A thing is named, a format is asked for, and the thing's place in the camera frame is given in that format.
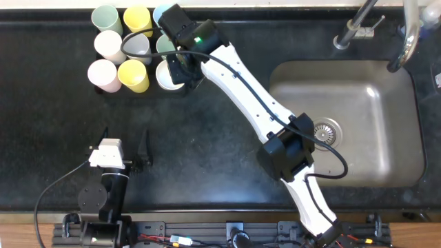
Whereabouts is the steel sink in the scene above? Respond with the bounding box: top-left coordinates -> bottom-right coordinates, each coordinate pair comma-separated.
268,60 -> 427,189

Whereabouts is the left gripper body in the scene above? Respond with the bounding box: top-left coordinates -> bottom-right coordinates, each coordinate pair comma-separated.
124,158 -> 139,174

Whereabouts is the mounting rail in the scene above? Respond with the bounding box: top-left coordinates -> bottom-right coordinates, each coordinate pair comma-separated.
51,220 -> 393,248

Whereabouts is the grey cup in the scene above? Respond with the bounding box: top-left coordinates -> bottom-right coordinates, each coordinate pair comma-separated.
123,33 -> 153,65

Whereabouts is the green cup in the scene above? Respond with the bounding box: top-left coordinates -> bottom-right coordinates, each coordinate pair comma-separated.
156,34 -> 178,59
91,5 -> 124,35

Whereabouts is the yellow cup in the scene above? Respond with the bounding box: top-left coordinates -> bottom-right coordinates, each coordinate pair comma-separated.
117,59 -> 150,94
123,5 -> 154,38

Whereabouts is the blue cup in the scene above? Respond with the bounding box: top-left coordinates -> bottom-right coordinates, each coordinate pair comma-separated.
152,3 -> 173,28

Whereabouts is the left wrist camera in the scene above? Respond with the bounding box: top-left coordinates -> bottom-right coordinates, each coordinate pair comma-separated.
88,138 -> 125,169

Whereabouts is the black tray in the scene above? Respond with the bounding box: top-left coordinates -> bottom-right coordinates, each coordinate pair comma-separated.
92,13 -> 197,101

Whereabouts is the pink cup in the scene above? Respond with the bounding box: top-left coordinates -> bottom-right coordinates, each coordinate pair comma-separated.
87,59 -> 122,94

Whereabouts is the steel tap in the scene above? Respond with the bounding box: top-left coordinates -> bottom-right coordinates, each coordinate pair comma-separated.
332,0 -> 423,73

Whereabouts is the white cup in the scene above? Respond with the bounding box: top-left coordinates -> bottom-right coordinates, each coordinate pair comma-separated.
94,30 -> 127,65
155,60 -> 185,91

